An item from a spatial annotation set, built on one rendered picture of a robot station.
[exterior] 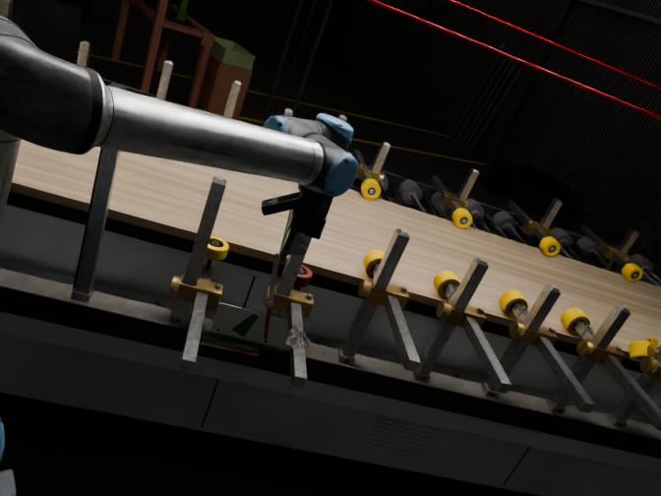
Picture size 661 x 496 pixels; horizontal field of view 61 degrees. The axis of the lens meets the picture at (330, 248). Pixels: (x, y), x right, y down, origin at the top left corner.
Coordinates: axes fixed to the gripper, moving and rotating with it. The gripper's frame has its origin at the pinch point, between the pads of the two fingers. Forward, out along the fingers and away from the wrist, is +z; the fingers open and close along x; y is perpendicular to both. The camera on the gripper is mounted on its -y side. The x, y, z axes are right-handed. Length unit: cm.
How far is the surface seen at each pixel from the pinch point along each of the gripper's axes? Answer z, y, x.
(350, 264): 12.2, 27.4, 30.1
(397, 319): 6.2, 33.7, -6.2
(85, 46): -8, -81, 115
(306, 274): 11.3, 11.3, 14.6
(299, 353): 15.8, 9.4, -16.9
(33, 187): 11, -66, 22
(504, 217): 20, 140, 155
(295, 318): 15.9, 8.9, -2.2
